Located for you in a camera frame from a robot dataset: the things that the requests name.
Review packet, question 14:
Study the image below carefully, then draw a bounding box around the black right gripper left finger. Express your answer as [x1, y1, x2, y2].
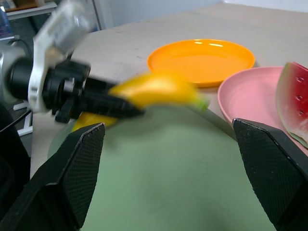
[0, 122, 106, 231]

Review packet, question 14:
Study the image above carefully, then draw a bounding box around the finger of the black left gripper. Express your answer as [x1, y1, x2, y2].
[85, 77, 119, 91]
[81, 90, 146, 120]

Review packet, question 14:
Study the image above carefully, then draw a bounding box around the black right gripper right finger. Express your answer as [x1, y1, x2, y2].
[232, 117, 308, 231]

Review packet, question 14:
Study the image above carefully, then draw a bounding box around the yellow banana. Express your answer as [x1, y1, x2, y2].
[72, 72, 210, 132]

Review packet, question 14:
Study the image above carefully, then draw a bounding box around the pink plate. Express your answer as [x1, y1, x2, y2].
[217, 66, 308, 157]

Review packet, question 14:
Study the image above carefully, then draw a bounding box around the green plate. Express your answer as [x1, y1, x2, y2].
[47, 105, 277, 231]

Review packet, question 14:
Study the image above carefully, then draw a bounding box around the orange plate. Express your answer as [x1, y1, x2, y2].
[146, 38, 256, 88]

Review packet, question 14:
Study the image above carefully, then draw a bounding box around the watermelon slice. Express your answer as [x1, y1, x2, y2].
[276, 61, 308, 148]

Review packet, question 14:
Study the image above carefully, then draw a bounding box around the white shelf with wooden top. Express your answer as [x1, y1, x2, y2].
[4, 0, 60, 21]

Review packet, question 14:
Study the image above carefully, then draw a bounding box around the blue box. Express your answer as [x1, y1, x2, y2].
[0, 6, 13, 39]

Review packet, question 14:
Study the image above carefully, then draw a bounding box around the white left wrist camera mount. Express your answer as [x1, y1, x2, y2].
[27, 0, 93, 114]

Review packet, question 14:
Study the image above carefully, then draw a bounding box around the white metal frame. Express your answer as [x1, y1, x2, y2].
[13, 100, 34, 137]

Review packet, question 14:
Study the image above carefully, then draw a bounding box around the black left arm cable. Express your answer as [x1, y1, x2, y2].
[9, 38, 34, 60]

